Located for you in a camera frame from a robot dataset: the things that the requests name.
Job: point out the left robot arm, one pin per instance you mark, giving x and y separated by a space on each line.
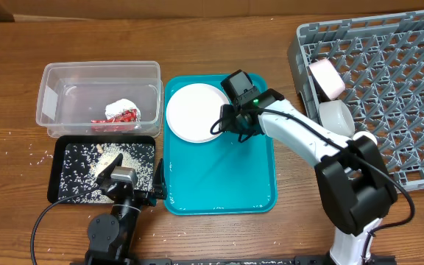
111 234

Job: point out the clear plastic bin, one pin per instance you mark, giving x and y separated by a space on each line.
73 94

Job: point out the large white plate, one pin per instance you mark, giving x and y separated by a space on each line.
193 109

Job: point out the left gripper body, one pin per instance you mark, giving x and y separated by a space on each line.
143 198

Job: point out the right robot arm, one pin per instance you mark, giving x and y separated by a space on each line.
354 188

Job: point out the black rectangular tray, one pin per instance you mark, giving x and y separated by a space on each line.
86 139

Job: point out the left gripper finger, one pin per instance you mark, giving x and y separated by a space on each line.
104 177
159 188

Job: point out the spilled rice pile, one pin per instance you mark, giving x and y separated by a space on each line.
82 163

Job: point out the small white plate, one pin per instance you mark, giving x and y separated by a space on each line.
327 78

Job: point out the white napkin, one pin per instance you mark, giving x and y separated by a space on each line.
120 106

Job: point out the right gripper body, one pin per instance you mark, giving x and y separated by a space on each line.
230 123

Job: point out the teal plastic tray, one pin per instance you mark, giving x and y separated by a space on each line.
221 176

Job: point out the red snack wrapper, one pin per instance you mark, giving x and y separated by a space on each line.
122 122

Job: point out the grey bowl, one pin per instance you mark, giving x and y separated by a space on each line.
336 117

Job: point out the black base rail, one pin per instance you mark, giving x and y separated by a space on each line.
256 260

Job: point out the grey dishwasher rack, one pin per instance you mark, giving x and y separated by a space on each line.
381 61

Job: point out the white paper cup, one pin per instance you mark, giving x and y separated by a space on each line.
366 134

